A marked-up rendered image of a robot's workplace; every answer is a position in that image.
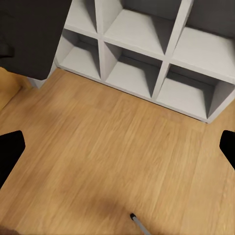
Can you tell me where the camera tripod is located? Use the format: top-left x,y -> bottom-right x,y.
130,213 -> 151,235

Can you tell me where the digital camera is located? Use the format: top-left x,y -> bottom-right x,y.
0,0 -> 72,80

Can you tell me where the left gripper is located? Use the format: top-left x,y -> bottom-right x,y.
0,42 -> 15,57

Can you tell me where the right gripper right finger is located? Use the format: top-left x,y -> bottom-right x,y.
219,130 -> 235,170

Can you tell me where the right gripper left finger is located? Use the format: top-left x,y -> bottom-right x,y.
0,130 -> 25,188

